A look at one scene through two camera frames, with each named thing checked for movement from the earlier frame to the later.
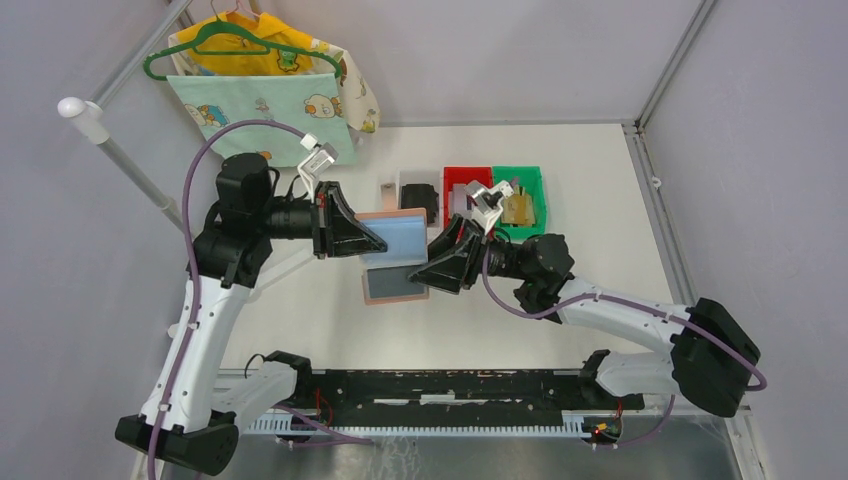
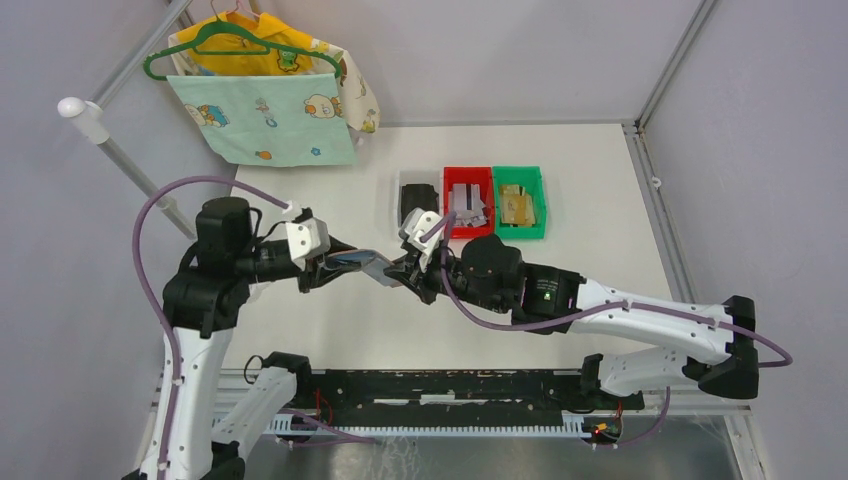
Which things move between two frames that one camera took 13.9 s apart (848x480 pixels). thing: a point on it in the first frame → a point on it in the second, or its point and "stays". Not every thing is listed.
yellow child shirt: [280, 61] stays
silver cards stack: [459, 200] stays
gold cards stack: [518, 209] stays
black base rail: [454, 398] stays
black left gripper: [322, 226] → [316, 273]
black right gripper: [459, 264] → [421, 288]
